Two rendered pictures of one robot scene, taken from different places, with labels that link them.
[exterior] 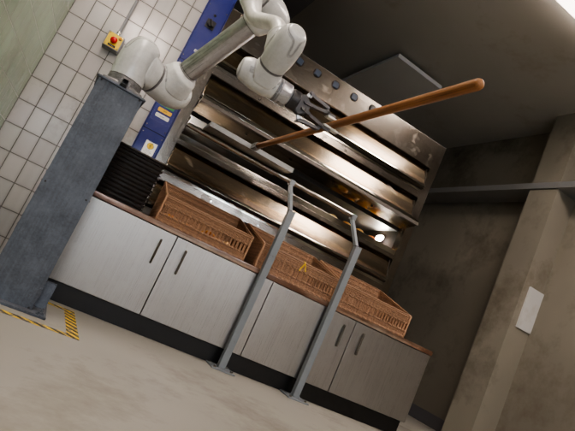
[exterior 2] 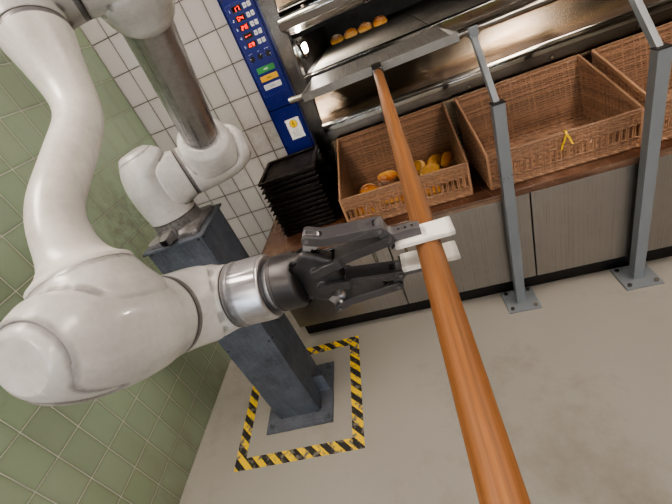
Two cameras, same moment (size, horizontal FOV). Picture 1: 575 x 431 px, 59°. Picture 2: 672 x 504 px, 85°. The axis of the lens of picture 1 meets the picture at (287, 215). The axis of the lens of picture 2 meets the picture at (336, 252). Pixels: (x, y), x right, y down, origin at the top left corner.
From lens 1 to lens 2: 181 cm
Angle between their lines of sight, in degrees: 54
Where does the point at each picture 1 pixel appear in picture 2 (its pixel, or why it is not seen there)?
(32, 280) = (301, 399)
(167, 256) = (389, 253)
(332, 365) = not seen: outside the picture
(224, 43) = (163, 87)
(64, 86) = not seen: hidden behind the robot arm
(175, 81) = (202, 166)
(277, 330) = (570, 231)
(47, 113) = not seen: hidden behind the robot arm
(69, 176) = (238, 337)
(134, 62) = (148, 207)
